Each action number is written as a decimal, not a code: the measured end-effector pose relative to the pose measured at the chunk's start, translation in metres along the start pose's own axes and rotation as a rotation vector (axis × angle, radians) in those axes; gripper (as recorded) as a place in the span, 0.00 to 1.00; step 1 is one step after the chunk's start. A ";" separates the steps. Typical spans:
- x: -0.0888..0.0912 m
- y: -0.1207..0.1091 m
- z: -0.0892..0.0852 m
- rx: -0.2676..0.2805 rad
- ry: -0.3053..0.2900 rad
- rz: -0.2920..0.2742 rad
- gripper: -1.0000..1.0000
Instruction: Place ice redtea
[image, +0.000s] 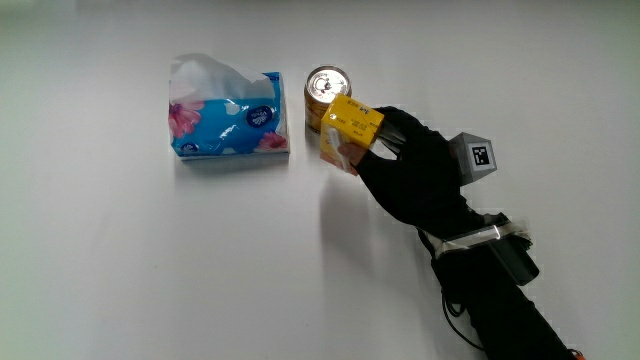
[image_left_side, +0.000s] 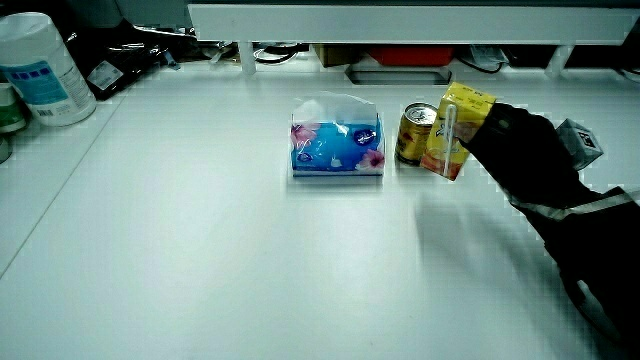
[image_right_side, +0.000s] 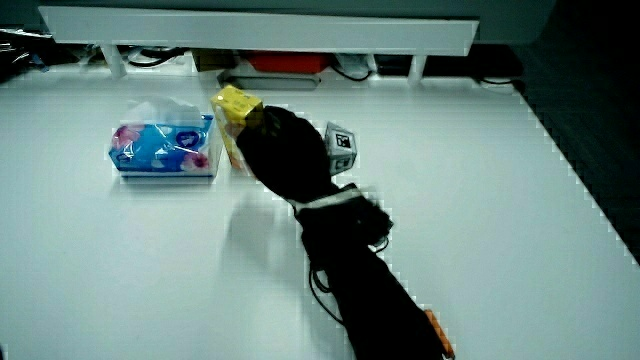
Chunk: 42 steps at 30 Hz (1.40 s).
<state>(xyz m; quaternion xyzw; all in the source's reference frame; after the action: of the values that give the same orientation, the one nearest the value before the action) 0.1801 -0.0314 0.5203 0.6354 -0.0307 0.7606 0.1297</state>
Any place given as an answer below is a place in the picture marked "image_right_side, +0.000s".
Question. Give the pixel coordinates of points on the person's right hand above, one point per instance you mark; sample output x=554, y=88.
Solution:
x=287, y=152

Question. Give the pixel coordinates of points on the yellow ice redtea carton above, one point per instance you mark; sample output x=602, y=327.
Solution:
x=235, y=107

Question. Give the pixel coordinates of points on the person's right forearm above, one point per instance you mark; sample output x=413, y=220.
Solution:
x=370, y=280

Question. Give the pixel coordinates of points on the grey flat device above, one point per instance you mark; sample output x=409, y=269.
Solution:
x=272, y=81

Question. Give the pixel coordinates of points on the red box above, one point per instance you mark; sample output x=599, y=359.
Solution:
x=287, y=62

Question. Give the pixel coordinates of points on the white plastic bag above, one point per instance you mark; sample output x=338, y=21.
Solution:
x=352, y=62

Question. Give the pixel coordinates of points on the dark olive box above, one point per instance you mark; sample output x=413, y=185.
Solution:
x=214, y=59

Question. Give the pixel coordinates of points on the white desk shelf riser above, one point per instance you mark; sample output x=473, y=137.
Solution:
x=260, y=32

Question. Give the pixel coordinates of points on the blue floral tissue pack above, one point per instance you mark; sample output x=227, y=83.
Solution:
x=162, y=145

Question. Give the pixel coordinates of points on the orange strip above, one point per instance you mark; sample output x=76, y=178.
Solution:
x=441, y=334

